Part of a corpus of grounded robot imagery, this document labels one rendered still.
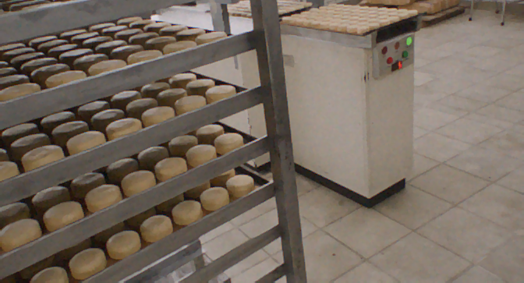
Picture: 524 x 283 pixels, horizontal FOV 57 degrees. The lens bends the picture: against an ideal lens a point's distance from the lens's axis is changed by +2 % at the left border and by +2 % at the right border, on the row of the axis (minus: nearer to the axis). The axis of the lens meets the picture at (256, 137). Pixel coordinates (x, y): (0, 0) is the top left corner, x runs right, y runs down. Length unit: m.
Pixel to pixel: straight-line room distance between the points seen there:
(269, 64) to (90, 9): 0.27
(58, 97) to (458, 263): 1.85
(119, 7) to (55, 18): 0.08
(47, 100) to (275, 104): 0.33
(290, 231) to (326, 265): 1.29
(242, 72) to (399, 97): 0.81
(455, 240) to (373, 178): 0.44
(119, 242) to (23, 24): 0.36
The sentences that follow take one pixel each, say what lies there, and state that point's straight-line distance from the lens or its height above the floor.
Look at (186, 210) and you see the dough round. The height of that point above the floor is 0.97.
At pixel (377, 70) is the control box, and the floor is 0.73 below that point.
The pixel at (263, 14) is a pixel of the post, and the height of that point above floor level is 1.27.
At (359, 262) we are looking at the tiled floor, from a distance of 2.17.
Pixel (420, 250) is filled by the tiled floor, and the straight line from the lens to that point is 2.25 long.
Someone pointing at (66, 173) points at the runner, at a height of 1.14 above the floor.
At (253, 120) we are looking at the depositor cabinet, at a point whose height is 0.38.
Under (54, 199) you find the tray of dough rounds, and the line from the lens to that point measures 0.77.
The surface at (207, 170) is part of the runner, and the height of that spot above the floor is 1.05.
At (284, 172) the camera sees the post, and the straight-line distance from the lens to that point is 0.81.
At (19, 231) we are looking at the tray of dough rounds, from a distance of 0.72.
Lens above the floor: 1.40
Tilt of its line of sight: 25 degrees down
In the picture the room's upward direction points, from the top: 8 degrees counter-clockwise
